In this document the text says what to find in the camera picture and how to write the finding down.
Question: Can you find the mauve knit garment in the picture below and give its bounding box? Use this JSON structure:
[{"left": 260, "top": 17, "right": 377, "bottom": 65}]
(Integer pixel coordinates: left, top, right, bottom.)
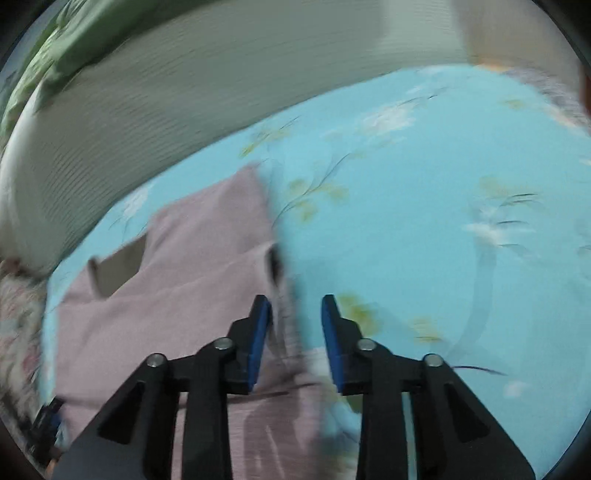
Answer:
[{"left": 55, "top": 166, "right": 344, "bottom": 479}]

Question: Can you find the pink floral small pillow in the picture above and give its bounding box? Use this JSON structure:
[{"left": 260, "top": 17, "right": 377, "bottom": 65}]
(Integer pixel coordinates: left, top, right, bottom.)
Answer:
[{"left": 1, "top": 260, "right": 47, "bottom": 422}]

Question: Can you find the turquoise floral bed sheet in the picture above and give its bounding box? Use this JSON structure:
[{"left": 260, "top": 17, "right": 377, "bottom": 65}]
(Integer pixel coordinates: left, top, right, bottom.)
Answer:
[{"left": 44, "top": 65, "right": 590, "bottom": 479}]

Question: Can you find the grey striped pillow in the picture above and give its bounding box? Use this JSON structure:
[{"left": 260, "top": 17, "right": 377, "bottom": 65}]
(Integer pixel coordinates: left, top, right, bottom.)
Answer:
[{"left": 1, "top": 1, "right": 468, "bottom": 274}]

